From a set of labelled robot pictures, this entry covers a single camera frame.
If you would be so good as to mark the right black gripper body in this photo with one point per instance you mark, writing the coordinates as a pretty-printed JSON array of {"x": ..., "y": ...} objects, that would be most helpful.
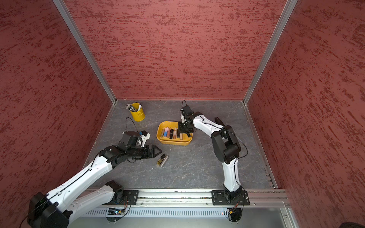
[{"x": 185, "y": 127}]

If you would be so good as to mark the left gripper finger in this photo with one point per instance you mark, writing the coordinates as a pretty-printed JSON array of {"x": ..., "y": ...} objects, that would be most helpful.
[
  {"x": 155, "y": 151},
  {"x": 149, "y": 155}
]

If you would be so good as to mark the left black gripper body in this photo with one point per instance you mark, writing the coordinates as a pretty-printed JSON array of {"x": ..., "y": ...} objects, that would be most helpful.
[{"x": 140, "y": 153}]

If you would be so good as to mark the gold black square lipstick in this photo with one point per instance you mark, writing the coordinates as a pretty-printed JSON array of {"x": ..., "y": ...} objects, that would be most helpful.
[{"x": 161, "y": 159}]

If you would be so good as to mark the pink beige lip gloss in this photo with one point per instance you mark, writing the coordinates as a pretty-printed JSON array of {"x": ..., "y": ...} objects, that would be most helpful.
[{"x": 175, "y": 133}]

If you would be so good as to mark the black round lipstick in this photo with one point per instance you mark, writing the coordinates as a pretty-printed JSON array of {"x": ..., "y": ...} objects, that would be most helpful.
[{"x": 171, "y": 134}]

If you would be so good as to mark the silver cap coral lip gloss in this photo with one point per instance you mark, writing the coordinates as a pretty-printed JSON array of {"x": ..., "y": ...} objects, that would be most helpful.
[{"x": 168, "y": 132}]

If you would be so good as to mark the yellow plastic storage box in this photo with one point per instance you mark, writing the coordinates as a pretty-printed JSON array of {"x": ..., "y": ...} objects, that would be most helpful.
[{"x": 164, "y": 140}]

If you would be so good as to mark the pink blue gradient lipstick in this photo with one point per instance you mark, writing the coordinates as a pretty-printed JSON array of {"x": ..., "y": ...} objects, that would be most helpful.
[{"x": 165, "y": 132}]

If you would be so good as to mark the bronze gold lipstick tube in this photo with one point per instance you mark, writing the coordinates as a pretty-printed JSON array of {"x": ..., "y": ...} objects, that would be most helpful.
[{"x": 162, "y": 132}]

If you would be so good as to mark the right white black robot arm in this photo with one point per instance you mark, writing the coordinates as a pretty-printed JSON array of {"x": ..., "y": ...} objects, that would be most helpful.
[{"x": 226, "y": 146}]

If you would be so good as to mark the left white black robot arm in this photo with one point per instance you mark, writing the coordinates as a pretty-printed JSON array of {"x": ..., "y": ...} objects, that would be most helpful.
[{"x": 64, "y": 204}]

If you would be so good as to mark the black rectangular block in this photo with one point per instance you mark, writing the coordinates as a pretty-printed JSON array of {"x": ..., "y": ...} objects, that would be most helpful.
[{"x": 218, "y": 121}]

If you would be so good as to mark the yellow metal pen cup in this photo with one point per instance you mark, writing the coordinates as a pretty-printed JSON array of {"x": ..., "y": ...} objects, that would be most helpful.
[{"x": 138, "y": 115}]

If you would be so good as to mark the pens in yellow cup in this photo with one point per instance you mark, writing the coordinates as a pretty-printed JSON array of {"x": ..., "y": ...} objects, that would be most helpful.
[{"x": 131, "y": 108}]

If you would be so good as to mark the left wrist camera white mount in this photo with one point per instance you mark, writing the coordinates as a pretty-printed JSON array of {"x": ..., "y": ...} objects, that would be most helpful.
[{"x": 144, "y": 135}]

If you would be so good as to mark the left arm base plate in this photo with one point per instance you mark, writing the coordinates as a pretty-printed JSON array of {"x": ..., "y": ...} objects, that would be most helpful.
[{"x": 124, "y": 197}]

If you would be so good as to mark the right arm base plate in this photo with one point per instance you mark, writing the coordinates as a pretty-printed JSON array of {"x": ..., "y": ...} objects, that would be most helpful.
[{"x": 227, "y": 198}]

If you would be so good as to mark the aluminium front rail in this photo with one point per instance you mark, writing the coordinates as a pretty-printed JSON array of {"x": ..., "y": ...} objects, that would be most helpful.
[{"x": 207, "y": 198}]

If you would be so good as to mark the right aluminium corner post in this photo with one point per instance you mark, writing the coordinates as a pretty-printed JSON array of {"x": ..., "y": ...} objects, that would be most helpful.
[{"x": 282, "y": 21}]

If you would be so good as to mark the aluminium corner post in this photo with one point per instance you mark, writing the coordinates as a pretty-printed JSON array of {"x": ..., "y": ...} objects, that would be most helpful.
[
  {"x": 282, "y": 21},
  {"x": 66, "y": 16}
]

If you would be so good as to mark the left aluminium corner post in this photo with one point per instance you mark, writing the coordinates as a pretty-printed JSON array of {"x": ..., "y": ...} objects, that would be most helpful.
[{"x": 66, "y": 16}]

